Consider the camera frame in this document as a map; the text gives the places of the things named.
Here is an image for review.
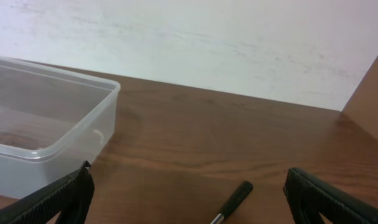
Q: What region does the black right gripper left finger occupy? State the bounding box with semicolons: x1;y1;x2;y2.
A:
0;161;95;224

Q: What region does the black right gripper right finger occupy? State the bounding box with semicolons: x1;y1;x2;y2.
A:
283;167;378;224

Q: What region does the small hammer black handle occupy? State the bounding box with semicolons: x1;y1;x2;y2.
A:
210;181;253;224

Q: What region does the clear plastic container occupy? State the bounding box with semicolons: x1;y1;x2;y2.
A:
0;57;121;198

